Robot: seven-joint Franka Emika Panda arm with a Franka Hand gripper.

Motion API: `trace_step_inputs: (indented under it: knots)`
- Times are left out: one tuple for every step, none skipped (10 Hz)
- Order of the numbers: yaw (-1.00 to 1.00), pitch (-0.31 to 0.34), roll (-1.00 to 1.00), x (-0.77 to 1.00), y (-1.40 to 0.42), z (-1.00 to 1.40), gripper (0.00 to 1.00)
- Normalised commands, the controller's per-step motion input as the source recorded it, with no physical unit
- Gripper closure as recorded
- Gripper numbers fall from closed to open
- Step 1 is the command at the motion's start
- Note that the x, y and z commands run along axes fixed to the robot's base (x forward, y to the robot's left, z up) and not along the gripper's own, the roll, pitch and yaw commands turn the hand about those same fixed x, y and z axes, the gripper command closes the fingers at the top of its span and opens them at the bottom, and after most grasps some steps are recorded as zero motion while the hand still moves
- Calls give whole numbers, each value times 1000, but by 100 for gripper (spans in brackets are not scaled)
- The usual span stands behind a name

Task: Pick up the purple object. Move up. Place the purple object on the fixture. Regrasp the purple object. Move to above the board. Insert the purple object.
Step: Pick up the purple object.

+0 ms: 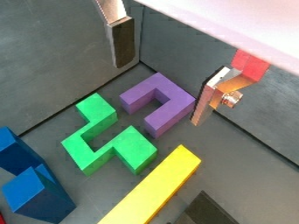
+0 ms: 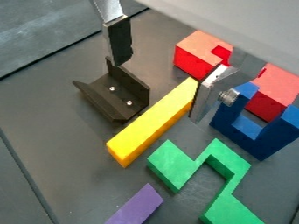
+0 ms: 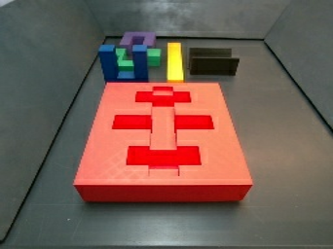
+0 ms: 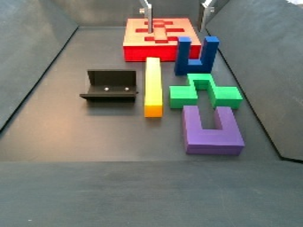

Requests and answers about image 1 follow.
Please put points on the yellow long bar block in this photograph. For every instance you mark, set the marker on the yellow long bar block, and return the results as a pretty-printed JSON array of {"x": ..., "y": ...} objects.
[{"x": 140, "y": 205}]

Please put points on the purple U-shaped block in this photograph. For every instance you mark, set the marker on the purple U-shaped block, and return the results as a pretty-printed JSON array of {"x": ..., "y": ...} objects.
[{"x": 176, "y": 103}]

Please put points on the blue U-shaped block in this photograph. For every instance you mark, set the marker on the blue U-shaped block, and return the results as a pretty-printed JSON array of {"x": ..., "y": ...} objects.
[{"x": 33, "y": 193}]

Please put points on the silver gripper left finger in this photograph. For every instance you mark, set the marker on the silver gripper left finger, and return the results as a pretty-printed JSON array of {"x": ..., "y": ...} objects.
[{"x": 120, "y": 30}]

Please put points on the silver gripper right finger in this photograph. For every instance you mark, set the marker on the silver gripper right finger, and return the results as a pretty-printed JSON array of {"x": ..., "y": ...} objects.
[{"x": 220, "y": 88}]

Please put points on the black angled fixture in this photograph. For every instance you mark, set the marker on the black angled fixture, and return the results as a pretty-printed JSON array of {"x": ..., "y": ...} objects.
[{"x": 204, "y": 211}]

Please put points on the red insertion board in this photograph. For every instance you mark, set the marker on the red insertion board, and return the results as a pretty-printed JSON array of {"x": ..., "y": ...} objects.
[{"x": 1, "y": 219}]

